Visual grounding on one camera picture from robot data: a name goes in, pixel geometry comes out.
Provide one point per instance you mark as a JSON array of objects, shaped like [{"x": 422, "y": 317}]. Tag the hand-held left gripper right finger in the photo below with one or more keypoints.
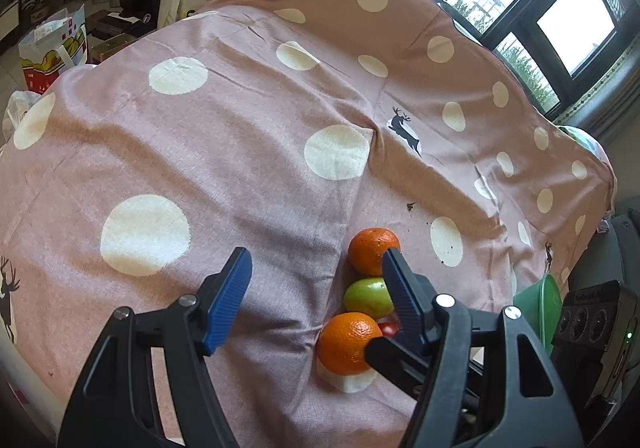
[{"x": 400, "y": 300}]

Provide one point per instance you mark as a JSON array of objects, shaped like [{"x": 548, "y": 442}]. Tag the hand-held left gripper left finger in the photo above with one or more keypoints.
[{"x": 227, "y": 303}]

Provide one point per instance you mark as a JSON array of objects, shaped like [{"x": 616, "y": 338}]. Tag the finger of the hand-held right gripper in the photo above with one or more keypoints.
[{"x": 387, "y": 358}]

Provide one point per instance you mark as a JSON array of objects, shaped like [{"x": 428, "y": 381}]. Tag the small green fruit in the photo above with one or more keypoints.
[{"x": 365, "y": 298}]

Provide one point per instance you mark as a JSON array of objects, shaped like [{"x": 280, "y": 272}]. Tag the orange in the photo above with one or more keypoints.
[
  {"x": 345, "y": 343},
  {"x": 370, "y": 248}
]

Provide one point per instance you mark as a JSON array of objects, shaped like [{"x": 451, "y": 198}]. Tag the green plastic bowl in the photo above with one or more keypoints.
[{"x": 537, "y": 308}]

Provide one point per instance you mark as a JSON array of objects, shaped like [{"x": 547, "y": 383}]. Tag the red cherry tomato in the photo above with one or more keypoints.
[{"x": 387, "y": 329}]

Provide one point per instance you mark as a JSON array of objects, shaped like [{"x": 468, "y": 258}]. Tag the pink polka dot blanket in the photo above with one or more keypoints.
[{"x": 225, "y": 153}]

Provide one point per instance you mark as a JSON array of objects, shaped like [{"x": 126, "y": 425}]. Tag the patterned curtain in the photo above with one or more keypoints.
[{"x": 612, "y": 88}]

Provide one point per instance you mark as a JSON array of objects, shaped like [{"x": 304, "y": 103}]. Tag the white plastic bag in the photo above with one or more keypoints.
[{"x": 17, "y": 113}]

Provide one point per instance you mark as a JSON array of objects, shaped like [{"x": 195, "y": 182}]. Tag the cardboard boxes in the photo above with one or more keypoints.
[{"x": 112, "y": 40}]

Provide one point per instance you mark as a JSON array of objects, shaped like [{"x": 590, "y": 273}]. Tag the black framed window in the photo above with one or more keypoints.
[{"x": 575, "y": 23}]

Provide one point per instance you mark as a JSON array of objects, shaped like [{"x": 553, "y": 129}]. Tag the printed paper shopping bag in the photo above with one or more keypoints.
[{"x": 50, "y": 53}]

